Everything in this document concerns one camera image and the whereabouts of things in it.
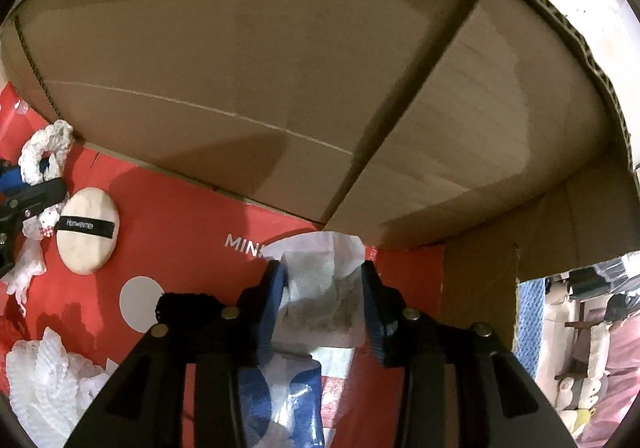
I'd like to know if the cream knitted rope scrunchie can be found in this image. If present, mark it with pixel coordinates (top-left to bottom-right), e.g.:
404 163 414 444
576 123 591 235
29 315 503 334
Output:
17 119 74 241

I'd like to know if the black fuzzy scrunchie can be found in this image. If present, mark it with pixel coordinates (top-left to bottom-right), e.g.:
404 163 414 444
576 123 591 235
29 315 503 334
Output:
155 293 240 327

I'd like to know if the white crumpled tissue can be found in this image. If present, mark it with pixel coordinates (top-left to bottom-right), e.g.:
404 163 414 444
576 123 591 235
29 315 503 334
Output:
1 238 47 317

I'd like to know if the beige round powder puff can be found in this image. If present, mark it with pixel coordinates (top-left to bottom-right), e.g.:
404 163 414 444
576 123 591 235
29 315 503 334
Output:
55 187 120 275

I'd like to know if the blue knitted blanket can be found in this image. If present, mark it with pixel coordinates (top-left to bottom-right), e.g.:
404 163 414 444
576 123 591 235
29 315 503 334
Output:
513 279 546 379

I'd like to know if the white mesh bath pouf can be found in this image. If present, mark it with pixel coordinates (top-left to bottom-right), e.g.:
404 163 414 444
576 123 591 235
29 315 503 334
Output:
4 327 119 448

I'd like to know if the cardboard box red lining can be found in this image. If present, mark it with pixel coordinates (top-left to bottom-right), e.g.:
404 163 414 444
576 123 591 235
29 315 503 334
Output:
0 0 637 448

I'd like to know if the blue white plastic pouch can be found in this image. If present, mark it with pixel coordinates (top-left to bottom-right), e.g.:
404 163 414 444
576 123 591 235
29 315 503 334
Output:
238 353 326 448

